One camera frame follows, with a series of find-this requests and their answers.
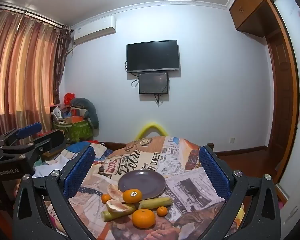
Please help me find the green storage box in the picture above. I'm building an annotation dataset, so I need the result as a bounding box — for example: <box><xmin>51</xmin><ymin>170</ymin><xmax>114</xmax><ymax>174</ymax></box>
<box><xmin>54</xmin><ymin>119</ymin><xmax>94</xmax><ymax>143</ymax></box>

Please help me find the purple round plate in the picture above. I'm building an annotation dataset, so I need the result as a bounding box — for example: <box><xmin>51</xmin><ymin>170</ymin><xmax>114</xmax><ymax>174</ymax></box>
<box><xmin>118</xmin><ymin>169</ymin><xmax>167</xmax><ymax>200</ymax></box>

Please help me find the dark patterned curtain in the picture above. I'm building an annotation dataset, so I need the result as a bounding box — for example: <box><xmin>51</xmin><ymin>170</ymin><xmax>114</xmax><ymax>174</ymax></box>
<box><xmin>53</xmin><ymin>25</ymin><xmax>72</xmax><ymax>105</ymax></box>

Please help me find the wooden door frame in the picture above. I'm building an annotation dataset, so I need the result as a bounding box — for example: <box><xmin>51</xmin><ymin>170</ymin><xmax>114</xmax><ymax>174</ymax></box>
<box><xmin>265</xmin><ymin>0</ymin><xmax>300</xmax><ymax>195</ymax></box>

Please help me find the small black wall monitor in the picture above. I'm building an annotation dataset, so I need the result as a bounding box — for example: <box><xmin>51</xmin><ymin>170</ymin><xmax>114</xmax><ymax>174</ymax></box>
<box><xmin>138</xmin><ymin>72</ymin><xmax>169</xmax><ymax>95</ymax></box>

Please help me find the wooden overhead cabinet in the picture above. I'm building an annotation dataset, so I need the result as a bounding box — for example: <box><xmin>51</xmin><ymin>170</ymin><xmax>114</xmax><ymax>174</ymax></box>
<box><xmin>229</xmin><ymin>0</ymin><xmax>284</xmax><ymax>38</ymax></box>

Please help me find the large plain orange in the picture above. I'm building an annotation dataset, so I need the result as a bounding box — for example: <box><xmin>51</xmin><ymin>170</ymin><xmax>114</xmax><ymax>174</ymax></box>
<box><xmin>132</xmin><ymin>208</ymin><xmax>156</xmax><ymax>229</ymax></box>

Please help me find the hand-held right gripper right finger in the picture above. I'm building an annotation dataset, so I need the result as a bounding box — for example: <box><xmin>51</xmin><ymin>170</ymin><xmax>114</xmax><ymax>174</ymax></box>
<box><xmin>199</xmin><ymin>144</ymin><xmax>282</xmax><ymax>240</ymax></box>

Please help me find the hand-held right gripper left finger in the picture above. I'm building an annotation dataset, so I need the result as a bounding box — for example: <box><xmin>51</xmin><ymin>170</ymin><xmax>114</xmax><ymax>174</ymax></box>
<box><xmin>12</xmin><ymin>145</ymin><xmax>97</xmax><ymax>240</ymax></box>

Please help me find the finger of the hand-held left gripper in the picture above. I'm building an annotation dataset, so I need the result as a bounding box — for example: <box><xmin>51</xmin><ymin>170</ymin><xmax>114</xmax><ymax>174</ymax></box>
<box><xmin>0</xmin><ymin>122</ymin><xmax>42</xmax><ymax>147</ymax></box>
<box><xmin>5</xmin><ymin>129</ymin><xmax>66</xmax><ymax>159</ymax></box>

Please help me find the black wall television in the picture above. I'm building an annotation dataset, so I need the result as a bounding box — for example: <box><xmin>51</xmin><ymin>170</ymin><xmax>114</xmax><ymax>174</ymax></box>
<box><xmin>126</xmin><ymin>40</ymin><xmax>181</xmax><ymax>73</ymax></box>

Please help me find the yellow foam tube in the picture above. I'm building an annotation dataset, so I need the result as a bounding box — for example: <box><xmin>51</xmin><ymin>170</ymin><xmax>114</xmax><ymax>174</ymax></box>
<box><xmin>136</xmin><ymin>122</ymin><xmax>167</xmax><ymax>139</ymax></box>

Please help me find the large orange with sticker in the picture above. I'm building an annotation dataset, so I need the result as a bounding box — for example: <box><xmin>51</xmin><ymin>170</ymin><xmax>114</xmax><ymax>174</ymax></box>
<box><xmin>122</xmin><ymin>189</ymin><xmax>142</xmax><ymax>204</ymax></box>

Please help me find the orange striped curtain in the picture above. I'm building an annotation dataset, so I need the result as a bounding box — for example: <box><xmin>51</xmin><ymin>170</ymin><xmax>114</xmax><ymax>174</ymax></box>
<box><xmin>0</xmin><ymin>4</ymin><xmax>65</xmax><ymax>145</ymax></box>

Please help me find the white air conditioner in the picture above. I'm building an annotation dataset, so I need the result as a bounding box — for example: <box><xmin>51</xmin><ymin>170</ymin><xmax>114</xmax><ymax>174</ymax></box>
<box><xmin>72</xmin><ymin>16</ymin><xmax>116</xmax><ymax>46</ymax></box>

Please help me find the printed blanket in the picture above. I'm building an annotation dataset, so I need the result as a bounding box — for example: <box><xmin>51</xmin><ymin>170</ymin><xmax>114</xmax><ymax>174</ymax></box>
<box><xmin>32</xmin><ymin>136</ymin><xmax>245</xmax><ymax>240</ymax></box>

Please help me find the red bag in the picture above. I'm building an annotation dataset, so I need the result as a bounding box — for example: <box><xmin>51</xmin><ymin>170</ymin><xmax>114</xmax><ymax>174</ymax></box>
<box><xmin>63</xmin><ymin>92</ymin><xmax>75</xmax><ymax>105</ymax></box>

